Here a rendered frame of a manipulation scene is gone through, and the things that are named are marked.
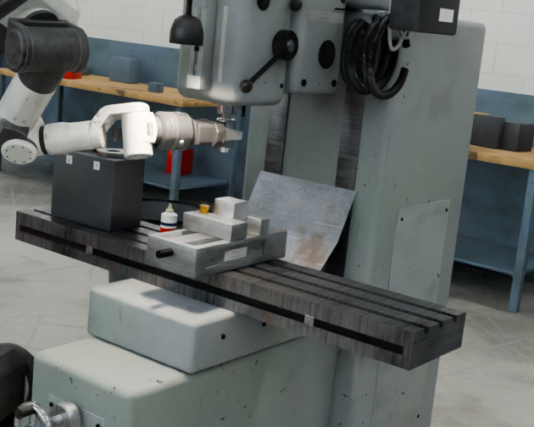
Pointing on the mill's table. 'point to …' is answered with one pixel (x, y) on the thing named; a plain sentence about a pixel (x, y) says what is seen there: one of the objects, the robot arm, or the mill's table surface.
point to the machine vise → (217, 249)
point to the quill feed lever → (283, 38)
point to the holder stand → (98, 189)
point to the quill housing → (241, 53)
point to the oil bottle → (169, 220)
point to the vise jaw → (214, 225)
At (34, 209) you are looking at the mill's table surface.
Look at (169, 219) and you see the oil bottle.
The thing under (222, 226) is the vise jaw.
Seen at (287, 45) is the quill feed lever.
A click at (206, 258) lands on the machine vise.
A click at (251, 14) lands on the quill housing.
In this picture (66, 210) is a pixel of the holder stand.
